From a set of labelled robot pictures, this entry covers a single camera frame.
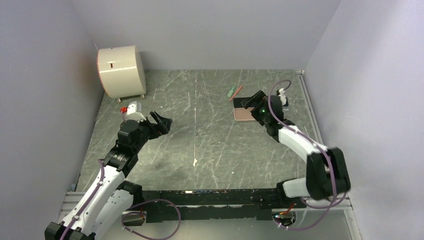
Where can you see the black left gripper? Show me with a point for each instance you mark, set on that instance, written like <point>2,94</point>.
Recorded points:
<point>162,127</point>

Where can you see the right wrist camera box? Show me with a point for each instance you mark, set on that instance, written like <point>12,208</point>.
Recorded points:
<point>283,98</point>

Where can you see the black phone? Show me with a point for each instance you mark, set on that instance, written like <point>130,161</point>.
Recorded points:
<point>242,103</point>

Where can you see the aluminium frame rail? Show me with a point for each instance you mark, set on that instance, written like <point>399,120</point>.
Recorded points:
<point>111,197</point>

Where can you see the orange pen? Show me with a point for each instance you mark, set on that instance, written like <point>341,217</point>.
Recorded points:
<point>236,92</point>

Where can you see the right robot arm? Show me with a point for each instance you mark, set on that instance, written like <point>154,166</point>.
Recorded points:
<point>326,169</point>

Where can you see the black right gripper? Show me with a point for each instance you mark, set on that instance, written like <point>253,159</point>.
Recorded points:
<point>258,97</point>

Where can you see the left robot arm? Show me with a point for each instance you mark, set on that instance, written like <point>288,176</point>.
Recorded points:
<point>110,194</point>

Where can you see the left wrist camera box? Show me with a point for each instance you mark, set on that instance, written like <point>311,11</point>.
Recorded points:
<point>133,112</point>

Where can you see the cream round cylinder box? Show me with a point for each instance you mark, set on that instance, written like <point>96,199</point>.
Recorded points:
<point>121,72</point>

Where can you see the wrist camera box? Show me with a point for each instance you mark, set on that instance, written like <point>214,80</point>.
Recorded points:
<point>133,112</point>
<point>283,98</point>

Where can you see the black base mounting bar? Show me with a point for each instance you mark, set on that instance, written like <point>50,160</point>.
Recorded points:
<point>261,204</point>

